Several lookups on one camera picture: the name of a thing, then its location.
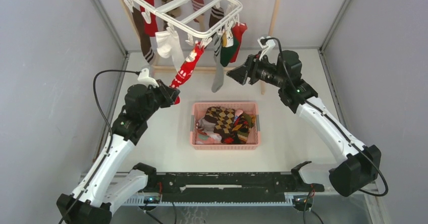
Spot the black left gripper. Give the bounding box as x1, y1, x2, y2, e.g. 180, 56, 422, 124
142, 80, 180, 121

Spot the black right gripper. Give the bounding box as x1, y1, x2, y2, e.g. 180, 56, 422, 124
227, 51, 287, 89

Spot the red white patterned sock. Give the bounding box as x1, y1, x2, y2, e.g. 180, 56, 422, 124
170, 42, 205, 88

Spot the pink plastic basket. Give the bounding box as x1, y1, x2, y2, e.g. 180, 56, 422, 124
190, 101, 261, 150

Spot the grey ribbed sock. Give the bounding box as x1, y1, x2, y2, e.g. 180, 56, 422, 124
195, 118, 216, 134

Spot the red black argyle sock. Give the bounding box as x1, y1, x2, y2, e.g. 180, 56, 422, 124
222, 114, 250, 144

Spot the pink patterned sock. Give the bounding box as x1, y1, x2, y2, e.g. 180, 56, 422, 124
195, 108, 244, 145

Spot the wooden hanger stand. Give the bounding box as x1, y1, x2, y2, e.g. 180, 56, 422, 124
112, 0, 287, 95

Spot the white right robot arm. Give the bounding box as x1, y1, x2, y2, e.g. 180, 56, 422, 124
227, 50, 389, 197

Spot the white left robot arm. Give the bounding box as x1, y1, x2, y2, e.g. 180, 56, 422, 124
57, 80, 180, 223

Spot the white plastic clip hanger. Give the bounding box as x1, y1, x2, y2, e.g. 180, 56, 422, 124
115, 0, 243, 48

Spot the grey long sock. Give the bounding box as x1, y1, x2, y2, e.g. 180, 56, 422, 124
211, 34, 224, 93

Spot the green dotted sock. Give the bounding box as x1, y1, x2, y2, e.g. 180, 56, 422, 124
220, 32, 239, 67

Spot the brown sock striped cuff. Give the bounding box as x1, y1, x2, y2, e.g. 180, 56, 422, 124
208, 6, 224, 28

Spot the red bear sock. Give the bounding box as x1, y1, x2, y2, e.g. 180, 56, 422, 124
140, 0, 158, 37

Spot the maroon purple striped sock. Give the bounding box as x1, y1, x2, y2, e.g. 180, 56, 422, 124
191, 0, 205, 23

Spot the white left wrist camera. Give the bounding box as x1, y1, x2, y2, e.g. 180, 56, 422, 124
137, 68, 159, 88

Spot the black right camera cable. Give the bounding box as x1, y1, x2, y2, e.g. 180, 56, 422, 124
259, 37, 389, 197

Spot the black camera cable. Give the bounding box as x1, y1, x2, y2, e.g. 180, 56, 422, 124
259, 37, 389, 197
59, 69, 141, 224

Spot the black left camera cable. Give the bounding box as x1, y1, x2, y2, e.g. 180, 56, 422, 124
59, 69, 141, 224

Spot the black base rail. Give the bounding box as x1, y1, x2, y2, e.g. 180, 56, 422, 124
133, 163, 325, 203

